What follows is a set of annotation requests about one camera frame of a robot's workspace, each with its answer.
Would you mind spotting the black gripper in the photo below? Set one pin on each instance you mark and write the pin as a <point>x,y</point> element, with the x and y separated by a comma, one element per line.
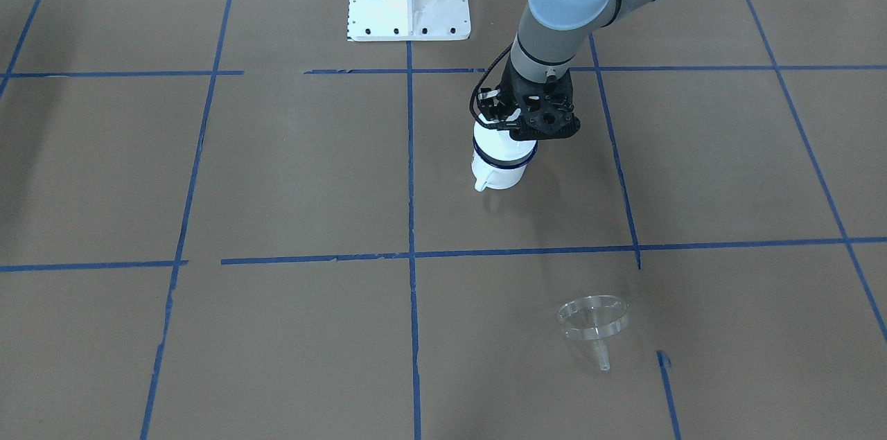
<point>514,85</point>

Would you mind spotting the clear plastic funnel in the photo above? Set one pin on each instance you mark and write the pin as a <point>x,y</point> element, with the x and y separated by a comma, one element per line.
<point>594,319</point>

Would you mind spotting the white enamel mug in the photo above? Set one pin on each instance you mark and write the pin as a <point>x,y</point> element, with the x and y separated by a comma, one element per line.
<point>487,176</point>

